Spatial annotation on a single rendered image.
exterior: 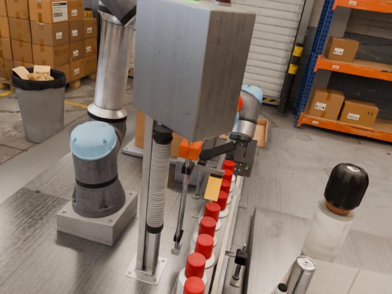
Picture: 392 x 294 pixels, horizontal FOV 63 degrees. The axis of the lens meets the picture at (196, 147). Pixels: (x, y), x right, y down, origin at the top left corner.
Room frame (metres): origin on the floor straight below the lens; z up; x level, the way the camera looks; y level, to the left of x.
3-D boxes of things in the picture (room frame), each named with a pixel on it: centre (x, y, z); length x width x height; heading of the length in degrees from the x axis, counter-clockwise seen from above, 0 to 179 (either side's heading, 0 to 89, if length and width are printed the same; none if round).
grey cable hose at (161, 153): (0.47, 0.06, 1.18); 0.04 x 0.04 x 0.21
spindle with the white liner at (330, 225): (0.65, -0.36, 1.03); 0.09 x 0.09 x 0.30
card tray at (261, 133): (1.60, -0.23, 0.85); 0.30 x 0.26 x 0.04; 171
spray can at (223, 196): (0.60, -0.07, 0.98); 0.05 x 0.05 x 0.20
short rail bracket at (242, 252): (0.61, -0.15, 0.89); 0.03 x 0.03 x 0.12; 81
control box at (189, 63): (0.52, 0.03, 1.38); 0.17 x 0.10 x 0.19; 46
